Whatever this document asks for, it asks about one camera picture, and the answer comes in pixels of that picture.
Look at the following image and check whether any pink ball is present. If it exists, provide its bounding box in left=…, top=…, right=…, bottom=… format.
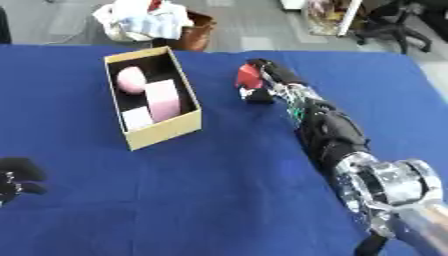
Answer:
left=115, top=66, right=149, bottom=95

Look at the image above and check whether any small pale pink block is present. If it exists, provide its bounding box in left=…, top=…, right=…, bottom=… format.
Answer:
left=119, top=105, right=156, bottom=132

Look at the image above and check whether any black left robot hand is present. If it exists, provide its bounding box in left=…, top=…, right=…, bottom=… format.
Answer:
left=0, top=157, right=49, bottom=207

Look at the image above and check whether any black office chair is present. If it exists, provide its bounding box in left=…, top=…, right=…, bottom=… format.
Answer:
left=351, top=0, right=434, bottom=55

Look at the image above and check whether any red block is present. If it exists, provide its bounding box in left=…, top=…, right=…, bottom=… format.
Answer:
left=234, top=63, right=266, bottom=90

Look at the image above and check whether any tan cardboard box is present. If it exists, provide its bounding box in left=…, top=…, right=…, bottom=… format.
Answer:
left=103, top=45, right=205, bottom=152

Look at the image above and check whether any white board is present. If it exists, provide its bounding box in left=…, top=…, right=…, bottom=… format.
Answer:
left=336, top=0, right=364, bottom=37

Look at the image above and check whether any brown chair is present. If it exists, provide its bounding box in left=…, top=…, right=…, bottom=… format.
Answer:
left=150, top=10, right=219, bottom=53

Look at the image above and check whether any large pink block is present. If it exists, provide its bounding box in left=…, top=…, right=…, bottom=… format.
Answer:
left=141, top=79, right=184, bottom=124

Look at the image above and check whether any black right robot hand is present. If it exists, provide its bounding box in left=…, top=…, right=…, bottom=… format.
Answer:
left=238, top=58, right=310, bottom=104

